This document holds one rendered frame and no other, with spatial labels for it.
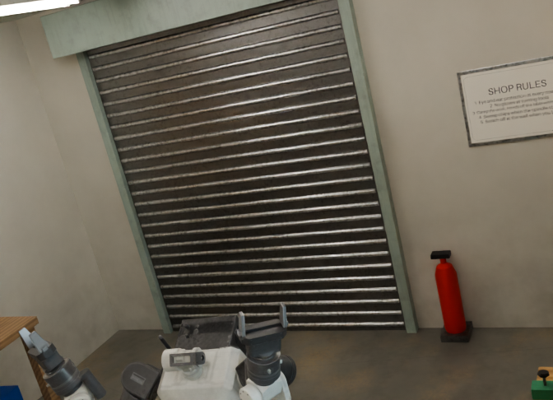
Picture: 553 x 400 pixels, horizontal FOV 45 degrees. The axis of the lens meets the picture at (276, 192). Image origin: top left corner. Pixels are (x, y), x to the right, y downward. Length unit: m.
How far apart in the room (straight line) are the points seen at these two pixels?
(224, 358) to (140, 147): 3.22
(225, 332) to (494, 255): 2.63
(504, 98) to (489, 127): 0.20
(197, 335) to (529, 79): 2.61
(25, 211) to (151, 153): 1.05
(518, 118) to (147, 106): 2.56
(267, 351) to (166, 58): 3.36
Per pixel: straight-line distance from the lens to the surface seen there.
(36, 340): 2.01
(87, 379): 2.10
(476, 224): 4.41
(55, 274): 5.57
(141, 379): 2.21
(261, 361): 1.75
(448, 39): 4.13
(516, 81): 4.11
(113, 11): 4.71
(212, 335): 2.18
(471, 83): 4.14
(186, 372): 2.08
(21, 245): 5.35
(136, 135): 5.12
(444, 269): 4.41
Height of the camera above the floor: 2.32
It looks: 15 degrees down
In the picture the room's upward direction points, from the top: 14 degrees counter-clockwise
